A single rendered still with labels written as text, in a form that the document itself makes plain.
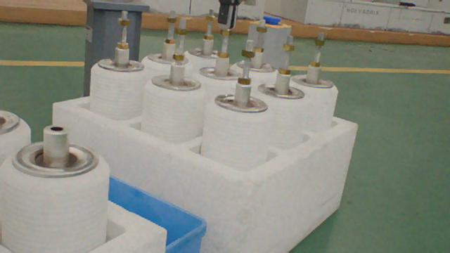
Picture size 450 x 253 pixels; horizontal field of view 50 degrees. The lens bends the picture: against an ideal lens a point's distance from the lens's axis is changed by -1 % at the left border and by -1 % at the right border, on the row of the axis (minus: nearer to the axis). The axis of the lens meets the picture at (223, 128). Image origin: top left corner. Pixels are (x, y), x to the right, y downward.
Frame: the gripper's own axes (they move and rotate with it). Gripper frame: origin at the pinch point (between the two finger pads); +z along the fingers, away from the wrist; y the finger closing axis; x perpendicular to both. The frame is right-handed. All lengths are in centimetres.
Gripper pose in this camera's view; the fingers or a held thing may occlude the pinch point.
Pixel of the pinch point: (228, 15)
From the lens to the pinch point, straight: 83.0
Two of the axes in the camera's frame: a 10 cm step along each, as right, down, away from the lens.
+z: -1.3, 9.3, 3.3
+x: -7.9, -3.0, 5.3
